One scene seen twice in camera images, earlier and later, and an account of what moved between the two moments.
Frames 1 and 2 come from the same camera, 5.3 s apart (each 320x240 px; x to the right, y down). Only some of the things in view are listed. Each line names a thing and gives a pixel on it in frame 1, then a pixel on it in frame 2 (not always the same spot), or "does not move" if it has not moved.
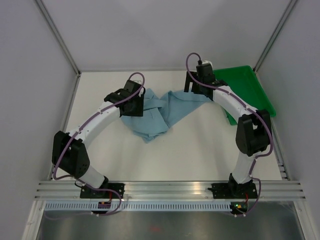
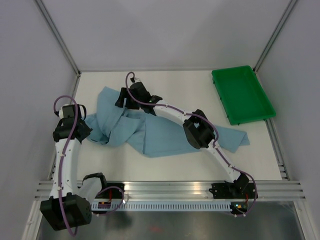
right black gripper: (194, 89) to (125, 94)
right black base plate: (233, 190) does not move
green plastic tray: (242, 80) does not move
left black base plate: (87, 192) does not move
